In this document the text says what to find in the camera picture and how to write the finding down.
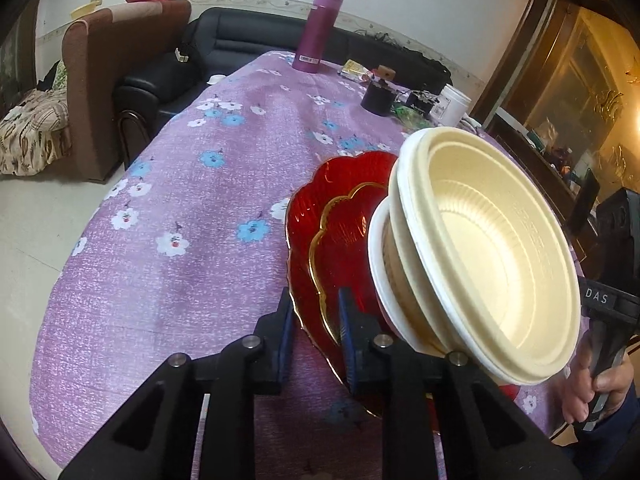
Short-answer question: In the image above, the black leather sofa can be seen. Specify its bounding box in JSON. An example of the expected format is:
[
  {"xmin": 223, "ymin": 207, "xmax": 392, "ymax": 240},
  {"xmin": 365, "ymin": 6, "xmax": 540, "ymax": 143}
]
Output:
[{"xmin": 114, "ymin": 7, "xmax": 453, "ymax": 126}]

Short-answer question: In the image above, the white foam bowl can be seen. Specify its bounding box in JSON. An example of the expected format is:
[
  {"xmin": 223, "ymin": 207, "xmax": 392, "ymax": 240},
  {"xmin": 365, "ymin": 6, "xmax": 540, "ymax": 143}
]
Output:
[
  {"xmin": 367, "ymin": 195, "xmax": 426, "ymax": 356},
  {"xmin": 390, "ymin": 130, "xmax": 506, "ymax": 386}
]

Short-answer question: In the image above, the green snack packet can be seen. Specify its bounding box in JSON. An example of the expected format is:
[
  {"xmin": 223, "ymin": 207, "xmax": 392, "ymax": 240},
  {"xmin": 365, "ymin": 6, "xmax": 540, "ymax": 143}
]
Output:
[{"xmin": 392, "ymin": 102, "xmax": 433, "ymax": 128}]

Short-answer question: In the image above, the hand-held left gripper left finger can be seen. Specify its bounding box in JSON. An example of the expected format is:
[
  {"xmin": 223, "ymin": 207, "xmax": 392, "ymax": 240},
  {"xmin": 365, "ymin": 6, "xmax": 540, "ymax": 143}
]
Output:
[{"xmin": 59, "ymin": 287, "xmax": 296, "ymax": 480}]

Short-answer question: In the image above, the black upright device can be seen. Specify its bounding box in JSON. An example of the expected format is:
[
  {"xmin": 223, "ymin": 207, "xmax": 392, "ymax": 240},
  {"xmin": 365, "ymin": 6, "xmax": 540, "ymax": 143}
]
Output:
[{"xmin": 570, "ymin": 167, "xmax": 601, "ymax": 243}]

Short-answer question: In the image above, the white plastic jar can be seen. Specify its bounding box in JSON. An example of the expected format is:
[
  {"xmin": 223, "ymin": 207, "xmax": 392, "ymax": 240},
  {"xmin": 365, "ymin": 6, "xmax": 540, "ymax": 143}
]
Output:
[{"xmin": 432, "ymin": 85, "xmax": 472, "ymax": 126}]

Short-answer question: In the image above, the black chopper with grey lid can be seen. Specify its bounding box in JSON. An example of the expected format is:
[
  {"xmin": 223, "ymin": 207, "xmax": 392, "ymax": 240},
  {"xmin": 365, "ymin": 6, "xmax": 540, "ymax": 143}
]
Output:
[{"xmin": 406, "ymin": 89, "xmax": 437, "ymax": 112}]

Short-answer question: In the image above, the brown armchair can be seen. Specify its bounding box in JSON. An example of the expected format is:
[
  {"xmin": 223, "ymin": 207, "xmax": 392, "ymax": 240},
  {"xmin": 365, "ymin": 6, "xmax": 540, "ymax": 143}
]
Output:
[{"xmin": 61, "ymin": 0, "xmax": 193, "ymax": 183}]

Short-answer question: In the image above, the patterned brown blanket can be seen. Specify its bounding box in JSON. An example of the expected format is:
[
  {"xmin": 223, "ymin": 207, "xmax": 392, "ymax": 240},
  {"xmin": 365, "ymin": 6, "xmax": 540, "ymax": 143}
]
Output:
[{"xmin": 0, "ymin": 60, "xmax": 72, "ymax": 177}]

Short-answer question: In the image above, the yellow wall sticker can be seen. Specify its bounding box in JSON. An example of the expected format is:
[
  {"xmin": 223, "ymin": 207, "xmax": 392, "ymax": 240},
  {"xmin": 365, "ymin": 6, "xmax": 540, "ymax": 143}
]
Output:
[{"xmin": 70, "ymin": 0, "xmax": 104, "ymax": 20}]

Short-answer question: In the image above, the purple thermos bottle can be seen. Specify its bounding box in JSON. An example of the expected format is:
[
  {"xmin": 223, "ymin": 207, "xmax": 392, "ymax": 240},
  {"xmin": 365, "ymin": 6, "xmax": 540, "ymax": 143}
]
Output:
[{"xmin": 291, "ymin": 0, "xmax": 345, "ymax": 74}]

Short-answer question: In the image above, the purple floral tablecloth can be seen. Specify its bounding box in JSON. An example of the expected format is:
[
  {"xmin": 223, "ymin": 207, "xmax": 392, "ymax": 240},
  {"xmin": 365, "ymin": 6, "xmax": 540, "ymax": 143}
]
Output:
[{"xmin": 30, "ymin": 50, "xmax": 571, "ymax": 471}]

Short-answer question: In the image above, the large red scalloped plate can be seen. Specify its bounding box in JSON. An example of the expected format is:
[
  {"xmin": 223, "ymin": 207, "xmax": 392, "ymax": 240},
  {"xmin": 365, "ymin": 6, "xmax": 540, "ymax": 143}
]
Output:
[{"xmin": 285, "ymin": 150, "xmax": 521, "ymax": 436}]

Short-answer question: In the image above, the person's right hand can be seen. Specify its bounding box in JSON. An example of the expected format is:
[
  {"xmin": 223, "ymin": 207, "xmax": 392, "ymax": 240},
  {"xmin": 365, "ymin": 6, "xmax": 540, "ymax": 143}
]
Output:
[{"xmin": 560, "ymin": 350, "xmax": 636, "ymax": 428}]

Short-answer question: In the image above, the black chopper with brown knob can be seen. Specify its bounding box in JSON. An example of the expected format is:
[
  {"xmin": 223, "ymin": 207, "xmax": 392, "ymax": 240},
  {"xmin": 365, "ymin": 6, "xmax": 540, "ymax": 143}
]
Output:
[{"xmin": 361, "ymin": 65, "xmax": 396, "ymax": 117}]

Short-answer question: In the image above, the wooden glass cabinet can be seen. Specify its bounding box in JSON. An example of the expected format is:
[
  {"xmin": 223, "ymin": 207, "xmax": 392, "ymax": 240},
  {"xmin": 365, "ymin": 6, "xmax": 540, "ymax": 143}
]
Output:
[{"xmin": 472, "ymin": 0, "xmax": 640, "ymax": 266}]

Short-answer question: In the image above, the small red gold-rimmed plate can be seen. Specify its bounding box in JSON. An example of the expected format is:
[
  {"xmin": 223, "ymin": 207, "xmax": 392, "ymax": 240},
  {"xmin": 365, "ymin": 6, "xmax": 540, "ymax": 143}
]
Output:
[{"xmin": 307, "ymin": 181, "xmax": 396, "ymax": 356}]

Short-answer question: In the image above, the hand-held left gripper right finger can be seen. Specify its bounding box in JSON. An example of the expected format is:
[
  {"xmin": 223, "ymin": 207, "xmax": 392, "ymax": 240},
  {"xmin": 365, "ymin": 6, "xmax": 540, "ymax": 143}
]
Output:
[{"xmin": 337, "ymin": 287, "xmax": 583, "ymax": 480}]

